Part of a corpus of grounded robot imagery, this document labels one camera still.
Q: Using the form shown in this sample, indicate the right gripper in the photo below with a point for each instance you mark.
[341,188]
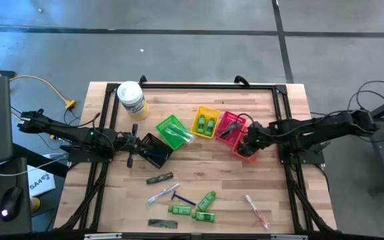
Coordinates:
[256,136]

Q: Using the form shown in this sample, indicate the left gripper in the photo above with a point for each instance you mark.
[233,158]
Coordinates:
[125,142]

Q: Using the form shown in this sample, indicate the black comb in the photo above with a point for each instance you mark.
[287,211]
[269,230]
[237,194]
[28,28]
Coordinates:
[228,132]
[162,223]
[159,178]
[233,126]

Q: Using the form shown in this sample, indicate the small green shampoo bottle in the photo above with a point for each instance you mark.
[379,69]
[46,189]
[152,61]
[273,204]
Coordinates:
[180,209]
[201,125]
[210,126]
[203,216]
[206,201]

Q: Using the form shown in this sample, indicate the blue white toothbrush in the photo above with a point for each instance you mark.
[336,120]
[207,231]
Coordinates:
[183,136]
[175,130]
[163,193]

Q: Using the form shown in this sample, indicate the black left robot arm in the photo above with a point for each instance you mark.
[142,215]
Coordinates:
[68,132]

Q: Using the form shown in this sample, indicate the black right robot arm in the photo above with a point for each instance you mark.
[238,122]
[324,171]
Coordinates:
[312,128]

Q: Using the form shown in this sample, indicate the orange plastic basket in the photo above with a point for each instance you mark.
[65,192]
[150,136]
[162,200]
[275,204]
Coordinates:
[250,159]

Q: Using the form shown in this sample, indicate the red plastic basket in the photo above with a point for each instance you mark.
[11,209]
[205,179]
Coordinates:
[233,140]

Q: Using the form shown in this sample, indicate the black plastic basket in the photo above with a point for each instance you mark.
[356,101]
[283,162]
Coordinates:
[160,162]

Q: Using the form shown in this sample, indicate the green plastic basket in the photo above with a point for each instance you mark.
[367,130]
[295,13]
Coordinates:
[165,128]

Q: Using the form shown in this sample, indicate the yellow Lysol wipes canister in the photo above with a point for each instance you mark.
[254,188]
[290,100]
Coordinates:
[130,95]

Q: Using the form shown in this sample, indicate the wrapped red white toothbrush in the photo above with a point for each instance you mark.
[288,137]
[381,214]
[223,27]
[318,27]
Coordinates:
[256,210]

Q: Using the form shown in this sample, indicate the yellow plastic basket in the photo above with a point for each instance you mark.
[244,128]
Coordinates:
[195,113]

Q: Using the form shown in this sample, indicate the white cardboard box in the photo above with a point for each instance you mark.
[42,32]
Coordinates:
[40,183]

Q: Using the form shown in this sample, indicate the small yellow object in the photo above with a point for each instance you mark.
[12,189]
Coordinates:
[35,204]

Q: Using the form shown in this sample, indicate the black side desk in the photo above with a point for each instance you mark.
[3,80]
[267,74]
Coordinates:
[8,180]

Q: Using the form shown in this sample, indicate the black computer mouse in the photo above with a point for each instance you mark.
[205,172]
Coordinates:
[11,201]

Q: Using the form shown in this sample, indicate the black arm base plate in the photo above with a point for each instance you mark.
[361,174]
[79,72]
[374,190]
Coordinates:
[78,157]
[315,156]

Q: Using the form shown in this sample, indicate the black aluminium rig frame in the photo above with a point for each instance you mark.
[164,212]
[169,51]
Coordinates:
[178,86]

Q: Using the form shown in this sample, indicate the silver metal bracket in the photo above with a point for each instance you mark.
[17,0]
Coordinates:
[288,237]
[102,236]

